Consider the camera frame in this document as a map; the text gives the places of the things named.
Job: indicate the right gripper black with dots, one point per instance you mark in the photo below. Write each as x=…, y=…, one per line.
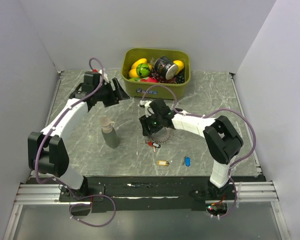
x=145, y=121

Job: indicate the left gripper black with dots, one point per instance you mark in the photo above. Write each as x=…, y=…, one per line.
x=120, y=94

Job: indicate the red tag key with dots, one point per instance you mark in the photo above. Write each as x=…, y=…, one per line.
x=150, y=143

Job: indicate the black tag key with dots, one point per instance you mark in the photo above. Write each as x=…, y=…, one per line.
x=155, y=145

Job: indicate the large keyring with small rings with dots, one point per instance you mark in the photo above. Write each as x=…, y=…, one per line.
x=162, y=136

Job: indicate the olive green plastic bin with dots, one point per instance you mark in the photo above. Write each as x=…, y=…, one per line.
x=166, y=91

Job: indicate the yellow tag key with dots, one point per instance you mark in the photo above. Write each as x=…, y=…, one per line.
x=164, y=163

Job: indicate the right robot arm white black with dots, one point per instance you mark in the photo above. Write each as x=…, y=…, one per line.
x=223, y=141

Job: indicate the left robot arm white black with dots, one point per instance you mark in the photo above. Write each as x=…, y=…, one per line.
x=47, y=154

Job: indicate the yellow toy mango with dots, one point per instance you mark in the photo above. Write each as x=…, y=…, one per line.
x=138, y=62

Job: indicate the red toy fruit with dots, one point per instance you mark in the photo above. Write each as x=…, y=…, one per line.
x=149, y=80

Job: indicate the green watermelon toy ball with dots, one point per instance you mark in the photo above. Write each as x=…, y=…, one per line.
x=143, y=70

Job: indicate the grey bottle with beige cap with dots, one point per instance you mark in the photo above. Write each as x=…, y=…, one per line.
x=108, y=132

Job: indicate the blue tag key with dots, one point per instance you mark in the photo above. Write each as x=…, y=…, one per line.
x=187, y=161

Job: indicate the black paper cup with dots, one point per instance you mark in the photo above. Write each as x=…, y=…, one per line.
x=165, y=67

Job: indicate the dark grapes bunch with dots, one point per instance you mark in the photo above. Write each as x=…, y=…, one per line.
x=177, y=79

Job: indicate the yellow toy lemon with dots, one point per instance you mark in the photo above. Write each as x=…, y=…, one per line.
x=179, y=64

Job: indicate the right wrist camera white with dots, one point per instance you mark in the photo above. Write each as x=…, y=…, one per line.
x=145, y=104

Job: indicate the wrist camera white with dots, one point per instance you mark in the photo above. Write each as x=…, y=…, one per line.
x=102, y=73
x=145, y=104

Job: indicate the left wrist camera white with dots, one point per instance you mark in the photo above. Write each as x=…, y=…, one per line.
x=102, y=73

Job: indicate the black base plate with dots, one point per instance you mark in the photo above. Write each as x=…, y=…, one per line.
x=140, y=193

